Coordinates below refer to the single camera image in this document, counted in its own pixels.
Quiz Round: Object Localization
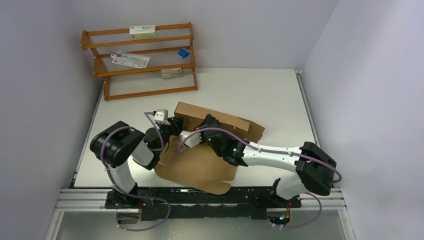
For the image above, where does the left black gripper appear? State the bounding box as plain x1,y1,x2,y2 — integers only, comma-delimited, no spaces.
155,115,184,154

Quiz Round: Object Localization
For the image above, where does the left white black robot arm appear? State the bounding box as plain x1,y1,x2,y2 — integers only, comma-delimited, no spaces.
89,117,184,208

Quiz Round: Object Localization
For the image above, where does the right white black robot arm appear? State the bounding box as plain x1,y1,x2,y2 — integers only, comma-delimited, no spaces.
194,114,337,207

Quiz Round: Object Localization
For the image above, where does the orange wooden shelf rack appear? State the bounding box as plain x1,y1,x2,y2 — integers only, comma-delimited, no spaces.
80,22,198,101

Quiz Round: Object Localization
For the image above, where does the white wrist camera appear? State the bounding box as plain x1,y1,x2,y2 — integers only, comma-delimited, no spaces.
153,109,170,125
179,130,202,148

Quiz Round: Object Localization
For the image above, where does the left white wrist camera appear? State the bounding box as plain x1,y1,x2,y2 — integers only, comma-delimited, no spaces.
153,109,170,125

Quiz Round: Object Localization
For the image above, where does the brown cardboard box sheet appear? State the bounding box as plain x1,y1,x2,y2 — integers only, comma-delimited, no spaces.
154,101,265,195

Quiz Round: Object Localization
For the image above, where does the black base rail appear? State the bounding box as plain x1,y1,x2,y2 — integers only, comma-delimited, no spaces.
104,186,302,221

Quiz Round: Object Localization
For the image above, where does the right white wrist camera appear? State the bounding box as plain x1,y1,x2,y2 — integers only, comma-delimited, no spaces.
179,130,202,148

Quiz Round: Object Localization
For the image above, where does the clear plastic package red label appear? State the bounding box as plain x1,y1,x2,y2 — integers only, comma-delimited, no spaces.
110,51,151,69

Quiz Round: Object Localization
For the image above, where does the white green box top shelf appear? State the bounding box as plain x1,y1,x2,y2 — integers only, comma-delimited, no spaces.
129,25,156,40

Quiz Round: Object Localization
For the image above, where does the small white box lower shelf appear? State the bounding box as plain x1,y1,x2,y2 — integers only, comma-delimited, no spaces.
161,67,184,80

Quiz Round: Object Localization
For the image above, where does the small blue box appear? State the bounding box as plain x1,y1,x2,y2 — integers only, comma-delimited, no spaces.
177,48,190,59

